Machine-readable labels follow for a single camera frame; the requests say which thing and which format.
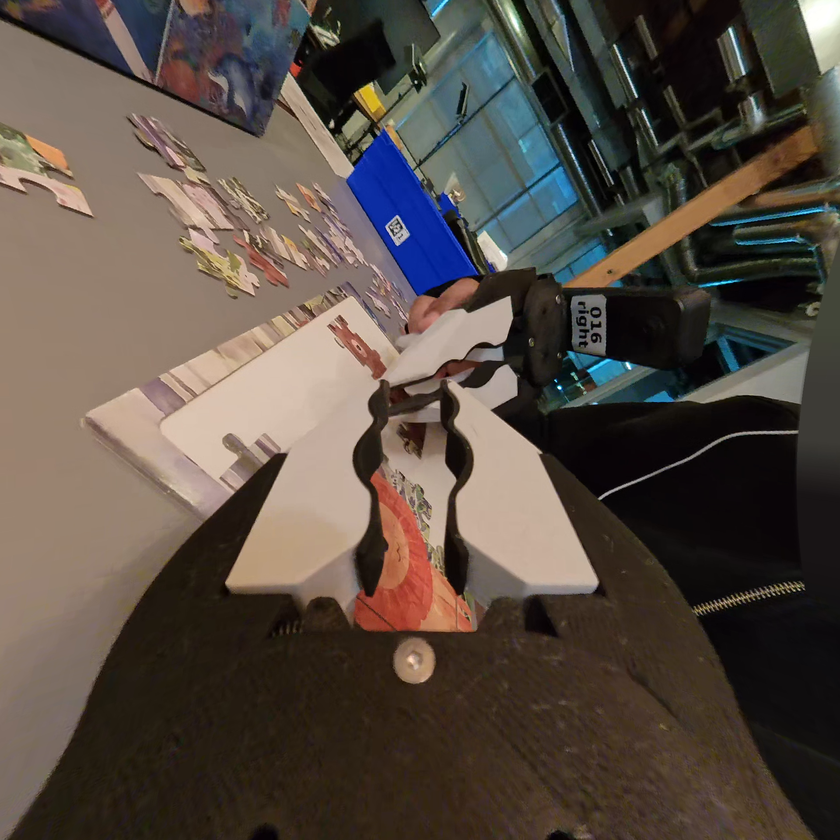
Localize black monitor screen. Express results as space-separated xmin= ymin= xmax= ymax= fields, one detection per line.
xmin=308 ymin=0 xmax=441 ymax=109

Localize silver ventilation ducts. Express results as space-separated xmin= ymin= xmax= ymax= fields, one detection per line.
xmin=486 ymin=0 xmax=840 ymax=290

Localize person's right hand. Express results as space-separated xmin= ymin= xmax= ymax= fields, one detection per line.
xmin=406 ymin=277 xmax=484 ymax=337

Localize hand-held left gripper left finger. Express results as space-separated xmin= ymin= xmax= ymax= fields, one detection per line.
xmin=225 ymin=379 xmax=391 ymax=603

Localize blue bin with white label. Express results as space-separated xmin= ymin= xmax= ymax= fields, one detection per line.
xmin=346 ymin=128 xmax=480 ymax=296

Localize space print puzzle box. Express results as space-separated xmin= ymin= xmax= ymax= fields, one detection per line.
xmin=0 ymin=0 xmax=312 ymax=137

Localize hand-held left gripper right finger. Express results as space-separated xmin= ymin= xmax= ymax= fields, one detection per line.
xmin=440 ymin=379 xmax=601 ymax=606

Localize wooden beam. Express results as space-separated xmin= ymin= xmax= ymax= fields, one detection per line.
xmin=564 ymin=125 xmax=821 ymax=290

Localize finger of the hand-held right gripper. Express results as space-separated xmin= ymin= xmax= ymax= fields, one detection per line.
xmin=381 ymin=297 xmax=517 ymax=389
xmin=400 ymin=348 xmax=522 ymax=424

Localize lion jigsaw puzzle board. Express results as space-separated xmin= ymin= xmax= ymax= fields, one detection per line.
xmin=84 ymin=282 xmax=480 ymax=634

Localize orange corner puzzle piece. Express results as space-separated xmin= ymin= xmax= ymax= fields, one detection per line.
xmin=0 ymin=121 xmax=94 ymax=217

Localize pile of puzzle pieces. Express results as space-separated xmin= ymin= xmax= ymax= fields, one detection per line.
xmin=128 ymin=113 xmax=411 ymax=322

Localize joined brown bear puzzle section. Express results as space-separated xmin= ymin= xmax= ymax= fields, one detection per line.
xmin=328 ymin=315 xmax=388 ymax=382

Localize white drawstring cord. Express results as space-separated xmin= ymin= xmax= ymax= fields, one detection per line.
xmin=600 ymin=430 xmax=798 ymax=500

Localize dark green white puzzle piece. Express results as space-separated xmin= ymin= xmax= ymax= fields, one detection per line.
xmin=217 ymin=177 xmax=270 ymax=224

